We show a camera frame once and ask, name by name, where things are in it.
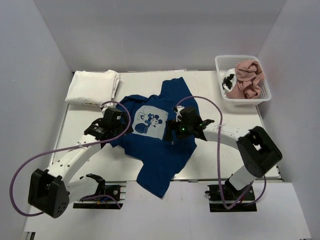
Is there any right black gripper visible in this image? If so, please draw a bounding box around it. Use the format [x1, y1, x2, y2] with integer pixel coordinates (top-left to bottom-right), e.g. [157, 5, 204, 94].
[164, 117, 194, 142]

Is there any blue t shirt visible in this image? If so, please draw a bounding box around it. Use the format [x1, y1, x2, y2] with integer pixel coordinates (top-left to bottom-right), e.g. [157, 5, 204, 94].
[111, 77, 199, 198]

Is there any white black printed t shirt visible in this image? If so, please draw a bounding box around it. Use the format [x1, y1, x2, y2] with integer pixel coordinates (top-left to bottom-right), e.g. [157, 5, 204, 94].
[221, 68, 237, 95]

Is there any pink t shirt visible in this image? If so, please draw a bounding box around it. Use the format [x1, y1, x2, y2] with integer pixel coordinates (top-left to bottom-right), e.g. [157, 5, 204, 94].
[226, 60, 265, 99]

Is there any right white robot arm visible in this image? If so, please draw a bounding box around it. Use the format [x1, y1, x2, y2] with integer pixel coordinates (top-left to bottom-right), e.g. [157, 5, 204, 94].
[164, 106, 283, 200]

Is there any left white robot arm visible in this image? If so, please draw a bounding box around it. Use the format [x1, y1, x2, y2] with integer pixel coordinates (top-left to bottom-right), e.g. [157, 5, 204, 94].
[28, 106, 131, 219]

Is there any folded white t shirt stack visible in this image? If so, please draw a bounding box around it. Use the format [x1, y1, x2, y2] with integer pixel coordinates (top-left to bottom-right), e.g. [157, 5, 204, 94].
[65, 70, 121, 107]

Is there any white plastic basket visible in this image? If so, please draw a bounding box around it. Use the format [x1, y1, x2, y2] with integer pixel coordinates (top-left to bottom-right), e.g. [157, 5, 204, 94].
[215, 55, 272, 107]

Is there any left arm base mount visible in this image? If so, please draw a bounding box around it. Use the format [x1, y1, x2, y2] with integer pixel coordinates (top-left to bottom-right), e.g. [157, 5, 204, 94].
[72, 181, 127, 210]

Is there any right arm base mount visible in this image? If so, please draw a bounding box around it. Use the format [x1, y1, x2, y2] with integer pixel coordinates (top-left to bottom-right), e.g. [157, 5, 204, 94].
[204, 184, 257, 213]

